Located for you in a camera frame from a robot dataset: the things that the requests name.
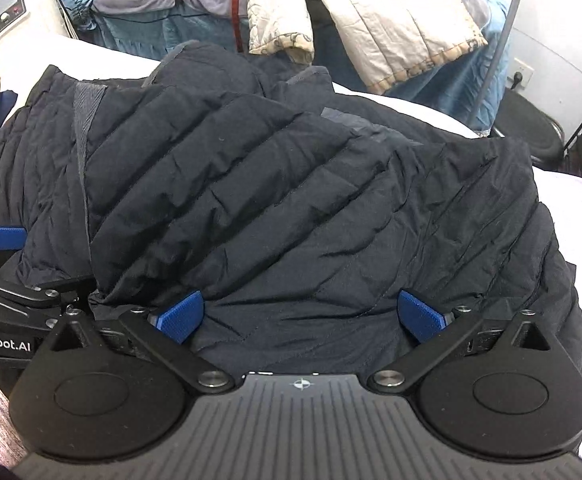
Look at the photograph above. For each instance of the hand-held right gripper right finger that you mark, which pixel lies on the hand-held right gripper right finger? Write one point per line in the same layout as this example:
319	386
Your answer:
421	317

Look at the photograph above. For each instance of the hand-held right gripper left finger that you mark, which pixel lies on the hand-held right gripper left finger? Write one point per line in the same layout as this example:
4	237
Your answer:
181	317

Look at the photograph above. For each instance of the black quilted jacket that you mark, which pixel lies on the black quilted jacket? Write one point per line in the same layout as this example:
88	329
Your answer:
296	185

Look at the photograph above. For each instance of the pile of grey blue clothes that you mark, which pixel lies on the pile of grey blue clothes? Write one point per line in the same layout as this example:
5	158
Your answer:
446	85

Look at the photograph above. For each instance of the black round stool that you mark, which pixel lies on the black round stool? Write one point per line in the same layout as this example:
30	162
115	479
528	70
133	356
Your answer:
526	125

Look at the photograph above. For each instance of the grey metal pole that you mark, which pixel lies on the grey metal pole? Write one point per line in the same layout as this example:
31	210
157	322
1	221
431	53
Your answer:
501	40

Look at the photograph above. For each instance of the cream quilted jacket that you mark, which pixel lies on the cream quilted jacket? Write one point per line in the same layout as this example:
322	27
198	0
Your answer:
371	10

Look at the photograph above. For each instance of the white wall socket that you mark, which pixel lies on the white wall socket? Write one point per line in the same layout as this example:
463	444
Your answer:
521	75

